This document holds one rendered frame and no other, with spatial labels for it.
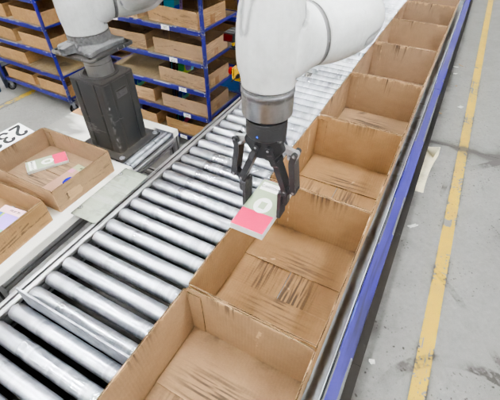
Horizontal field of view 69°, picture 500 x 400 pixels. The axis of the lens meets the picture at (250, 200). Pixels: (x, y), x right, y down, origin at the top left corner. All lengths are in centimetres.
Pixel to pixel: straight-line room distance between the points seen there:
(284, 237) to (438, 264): 144
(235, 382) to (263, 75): 62
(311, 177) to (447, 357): 116
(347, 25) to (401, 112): 108
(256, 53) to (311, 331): 63
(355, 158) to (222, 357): 83
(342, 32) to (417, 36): 178
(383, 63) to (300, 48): 149
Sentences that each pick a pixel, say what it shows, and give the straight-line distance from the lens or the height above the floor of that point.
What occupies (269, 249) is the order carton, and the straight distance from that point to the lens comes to 104.
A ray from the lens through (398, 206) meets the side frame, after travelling 122.
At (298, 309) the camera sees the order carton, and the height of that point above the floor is 89.
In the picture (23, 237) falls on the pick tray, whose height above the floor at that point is 78.
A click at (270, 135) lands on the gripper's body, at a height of 135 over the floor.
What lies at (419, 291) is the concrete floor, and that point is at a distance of 221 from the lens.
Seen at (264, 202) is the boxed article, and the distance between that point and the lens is 79.
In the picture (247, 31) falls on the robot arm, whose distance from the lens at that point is 56.
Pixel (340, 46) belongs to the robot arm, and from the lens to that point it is 64.
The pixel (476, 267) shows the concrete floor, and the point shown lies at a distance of 247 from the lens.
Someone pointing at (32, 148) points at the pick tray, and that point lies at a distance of 184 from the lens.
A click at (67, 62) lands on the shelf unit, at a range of 392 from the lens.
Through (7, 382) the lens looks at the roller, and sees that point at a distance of 118.
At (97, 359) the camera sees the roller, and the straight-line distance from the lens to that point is 111.
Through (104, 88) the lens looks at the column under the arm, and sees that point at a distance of 155.
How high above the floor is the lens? 170
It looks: 43 degrees down
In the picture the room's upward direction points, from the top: straight up
